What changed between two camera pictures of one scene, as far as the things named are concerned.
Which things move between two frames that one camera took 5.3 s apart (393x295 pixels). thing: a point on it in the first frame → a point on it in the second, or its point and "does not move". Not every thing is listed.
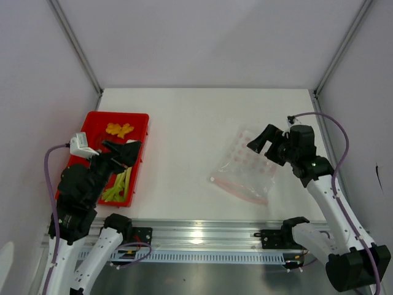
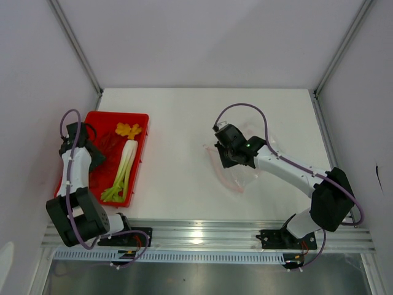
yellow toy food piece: [116, 129] → [125, 129]
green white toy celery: [118, 193] does not move
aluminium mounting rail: [209, 235] does not move
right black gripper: [267, 134] → [226, 163]
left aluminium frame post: [76, 45] does not move
